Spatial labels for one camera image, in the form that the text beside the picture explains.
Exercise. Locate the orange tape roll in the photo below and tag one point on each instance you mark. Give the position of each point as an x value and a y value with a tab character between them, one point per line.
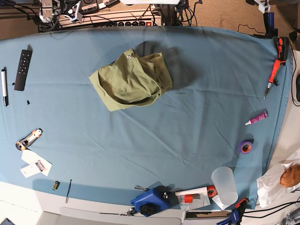
211	190

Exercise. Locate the orange screwdriver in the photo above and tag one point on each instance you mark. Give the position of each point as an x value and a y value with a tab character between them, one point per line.
275	68

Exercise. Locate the white power strip red switch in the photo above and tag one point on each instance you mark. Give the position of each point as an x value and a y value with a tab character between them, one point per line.
144	16

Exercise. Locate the blue table cloth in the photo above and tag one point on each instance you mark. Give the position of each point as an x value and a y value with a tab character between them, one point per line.
219	81

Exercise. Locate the white plastic bag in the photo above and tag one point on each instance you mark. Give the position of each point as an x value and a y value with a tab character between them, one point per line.
279	180

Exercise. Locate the black tweezers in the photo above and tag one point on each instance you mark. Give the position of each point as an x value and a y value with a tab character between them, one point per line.
68	191

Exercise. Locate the pink glue tube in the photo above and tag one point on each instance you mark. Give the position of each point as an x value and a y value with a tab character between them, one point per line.
257	118

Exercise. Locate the orange black tool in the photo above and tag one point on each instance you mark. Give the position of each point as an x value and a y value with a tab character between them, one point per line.
282	45

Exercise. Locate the translucent plastic cup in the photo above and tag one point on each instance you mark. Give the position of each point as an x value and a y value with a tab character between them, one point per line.
224	183

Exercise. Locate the olive green t-shirt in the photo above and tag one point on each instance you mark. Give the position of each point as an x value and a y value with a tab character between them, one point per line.
132	80

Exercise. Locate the black remote control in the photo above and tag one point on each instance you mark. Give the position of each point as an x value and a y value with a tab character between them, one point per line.
22	70

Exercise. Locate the blue clamp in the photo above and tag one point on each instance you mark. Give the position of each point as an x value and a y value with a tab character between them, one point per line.
235	217

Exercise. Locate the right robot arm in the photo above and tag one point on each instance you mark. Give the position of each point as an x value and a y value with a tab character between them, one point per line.
51	10

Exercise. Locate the small green battery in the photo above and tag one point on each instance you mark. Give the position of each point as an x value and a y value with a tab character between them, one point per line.
56	185

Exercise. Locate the purple tape roll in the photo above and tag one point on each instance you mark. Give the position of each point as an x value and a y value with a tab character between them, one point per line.
245	146

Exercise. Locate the white paper cards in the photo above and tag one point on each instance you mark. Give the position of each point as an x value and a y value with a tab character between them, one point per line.
35	164

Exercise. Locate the orange utility knife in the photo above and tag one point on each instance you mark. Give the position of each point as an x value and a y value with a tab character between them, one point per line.
29	139

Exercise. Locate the blue plastic box device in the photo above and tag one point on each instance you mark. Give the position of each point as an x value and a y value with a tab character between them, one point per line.
154	200

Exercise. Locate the white black marker pen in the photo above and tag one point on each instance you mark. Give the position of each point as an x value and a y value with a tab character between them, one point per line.
4	86

